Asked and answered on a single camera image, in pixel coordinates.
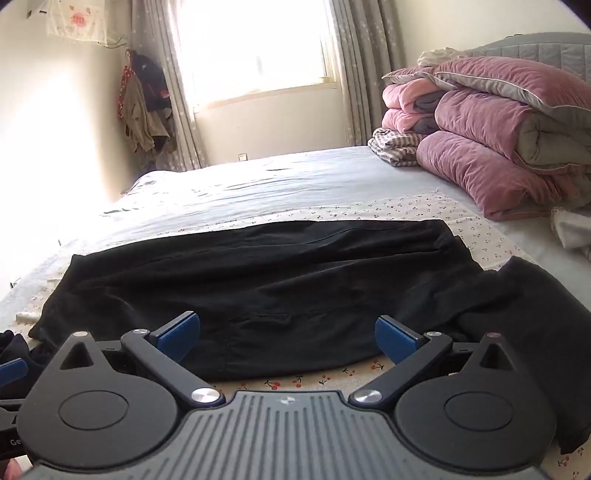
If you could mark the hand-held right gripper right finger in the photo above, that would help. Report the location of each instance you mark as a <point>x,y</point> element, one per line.
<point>393,336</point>

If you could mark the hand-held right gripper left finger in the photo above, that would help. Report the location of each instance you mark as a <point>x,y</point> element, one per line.
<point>178,333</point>

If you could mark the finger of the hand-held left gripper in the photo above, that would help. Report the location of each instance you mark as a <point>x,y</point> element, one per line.
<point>11,370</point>

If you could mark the black pants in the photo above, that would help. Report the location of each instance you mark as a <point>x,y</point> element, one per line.
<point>277,286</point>

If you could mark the person's left hand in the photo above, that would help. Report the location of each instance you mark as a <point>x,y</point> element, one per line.
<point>8,471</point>

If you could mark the dark cloth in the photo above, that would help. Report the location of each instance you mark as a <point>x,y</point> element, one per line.
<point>16,346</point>

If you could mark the cherry print bed sheet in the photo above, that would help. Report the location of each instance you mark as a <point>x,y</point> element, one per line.
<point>415,212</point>

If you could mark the light grey bed sheet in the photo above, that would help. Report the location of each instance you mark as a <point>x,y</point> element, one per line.
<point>286,180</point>

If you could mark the striped folded cloth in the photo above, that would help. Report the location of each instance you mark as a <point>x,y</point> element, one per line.
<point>392,145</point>

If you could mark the folded mauve quilt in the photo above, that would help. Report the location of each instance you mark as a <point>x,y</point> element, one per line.
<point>480,152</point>

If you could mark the white crumpled cloth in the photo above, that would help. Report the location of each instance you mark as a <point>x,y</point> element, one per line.
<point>575,230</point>

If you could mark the grey patterned curtain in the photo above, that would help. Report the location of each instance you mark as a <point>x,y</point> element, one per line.
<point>360,69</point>
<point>184,115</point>

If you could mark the beige hanging coat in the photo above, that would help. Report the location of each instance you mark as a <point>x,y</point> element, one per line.
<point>138,115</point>

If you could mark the folded light pink quilt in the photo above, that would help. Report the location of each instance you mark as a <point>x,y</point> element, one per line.
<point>406,99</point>

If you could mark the red hanging cloth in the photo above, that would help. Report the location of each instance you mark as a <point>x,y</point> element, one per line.
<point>123,90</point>

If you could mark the dark hanging jacket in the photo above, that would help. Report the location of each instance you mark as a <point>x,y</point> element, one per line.
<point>150,78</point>

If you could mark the mauve quilt with grey trim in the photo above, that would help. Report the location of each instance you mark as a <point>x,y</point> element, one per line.
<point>508,78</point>

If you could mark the cream cloth on quilts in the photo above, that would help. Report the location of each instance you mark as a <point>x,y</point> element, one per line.
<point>438,57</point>

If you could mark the grey quilted headboard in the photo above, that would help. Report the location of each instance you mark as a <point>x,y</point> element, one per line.
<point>531,46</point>

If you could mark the white floral wall cloth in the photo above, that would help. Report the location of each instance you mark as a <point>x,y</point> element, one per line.
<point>83,21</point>

